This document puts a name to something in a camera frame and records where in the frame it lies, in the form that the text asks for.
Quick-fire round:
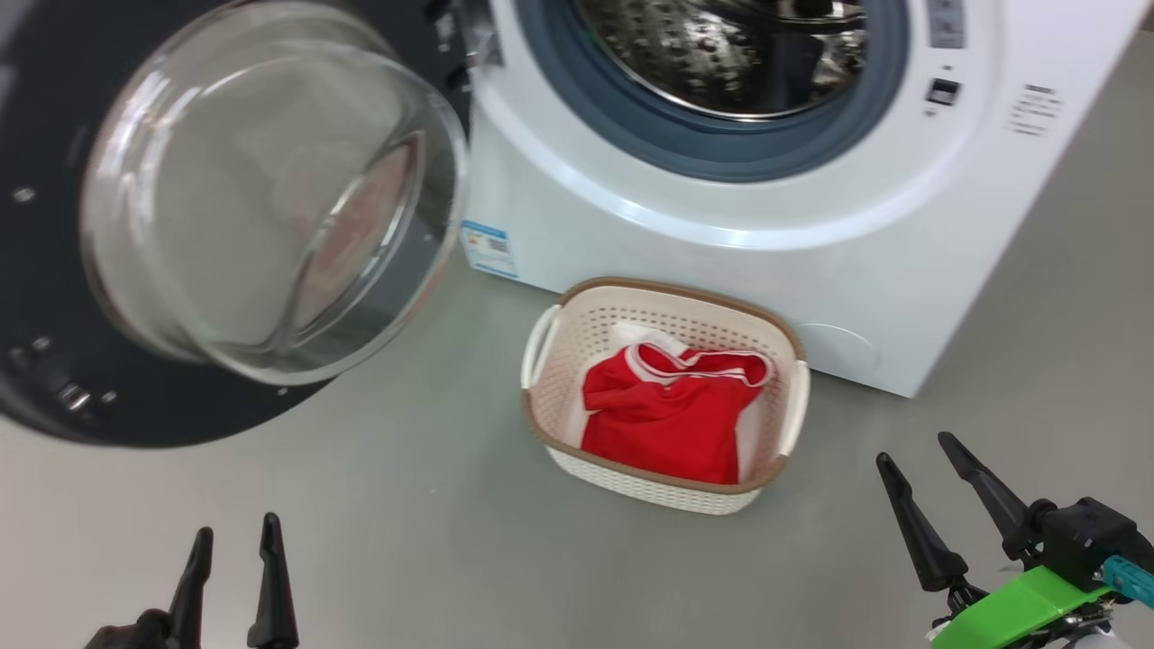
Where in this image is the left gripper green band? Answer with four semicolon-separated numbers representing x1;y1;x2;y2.
84;512;300;649

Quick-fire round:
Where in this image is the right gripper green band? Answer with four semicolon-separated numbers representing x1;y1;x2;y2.
875;432;1154;649

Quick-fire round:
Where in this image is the red garment with white trim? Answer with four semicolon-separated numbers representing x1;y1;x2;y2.
577;323;778;488

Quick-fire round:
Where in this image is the black round glass washer door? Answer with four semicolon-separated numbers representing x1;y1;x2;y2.
0;0;474;449

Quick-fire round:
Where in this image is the white front-load washing machine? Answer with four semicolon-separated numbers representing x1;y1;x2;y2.
460;0;1154;399

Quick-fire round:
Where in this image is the cream perforated laundry basket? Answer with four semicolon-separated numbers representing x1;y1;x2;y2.
520;277;811;516

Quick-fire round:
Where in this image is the grey rubber door gasket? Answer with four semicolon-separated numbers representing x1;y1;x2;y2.
514;0;911;184

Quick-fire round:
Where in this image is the grey printed label sticker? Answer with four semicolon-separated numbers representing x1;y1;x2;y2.
927;0;966;50

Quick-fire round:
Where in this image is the stainless steel washing machine drum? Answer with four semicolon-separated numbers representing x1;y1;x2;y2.
577;0;868;121

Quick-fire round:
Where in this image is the round drain filter cover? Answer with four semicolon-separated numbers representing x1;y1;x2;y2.
798;323;880;375

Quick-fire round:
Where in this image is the blue energy label sticker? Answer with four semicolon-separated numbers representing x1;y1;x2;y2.
461;220;519;279

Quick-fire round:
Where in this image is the teal cable connector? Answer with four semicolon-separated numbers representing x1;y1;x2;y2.
1100;554;1154;610

